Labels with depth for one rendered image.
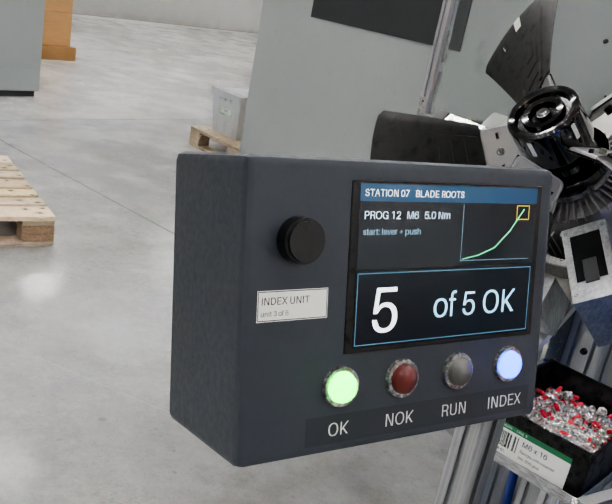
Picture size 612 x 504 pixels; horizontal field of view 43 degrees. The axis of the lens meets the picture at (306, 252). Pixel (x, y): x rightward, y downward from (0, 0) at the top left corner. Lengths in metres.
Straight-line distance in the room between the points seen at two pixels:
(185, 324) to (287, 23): 3.68
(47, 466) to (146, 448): 0.28
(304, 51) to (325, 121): 0.38
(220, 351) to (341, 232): 0.10
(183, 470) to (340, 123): 2.13
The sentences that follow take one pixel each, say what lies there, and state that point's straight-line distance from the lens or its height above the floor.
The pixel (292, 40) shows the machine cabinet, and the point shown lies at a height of 1.04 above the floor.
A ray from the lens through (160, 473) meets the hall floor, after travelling 2.29.
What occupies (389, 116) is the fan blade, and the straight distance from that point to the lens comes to 1.51.
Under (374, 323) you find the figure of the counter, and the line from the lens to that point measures 0.51.
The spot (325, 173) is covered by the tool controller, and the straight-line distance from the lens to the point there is 0.48.
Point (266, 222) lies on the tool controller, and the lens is 0.46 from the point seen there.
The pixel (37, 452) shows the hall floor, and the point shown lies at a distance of 2.35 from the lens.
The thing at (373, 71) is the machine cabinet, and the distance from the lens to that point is 3.79.
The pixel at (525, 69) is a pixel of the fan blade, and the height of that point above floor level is 1.27.
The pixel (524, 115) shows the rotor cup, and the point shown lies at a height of 1.21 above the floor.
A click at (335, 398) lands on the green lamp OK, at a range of 0.50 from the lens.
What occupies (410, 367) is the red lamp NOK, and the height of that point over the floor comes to 1.13.
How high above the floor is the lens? 1.36
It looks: 19 degrees down
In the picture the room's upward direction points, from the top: 11 degrees clockwise
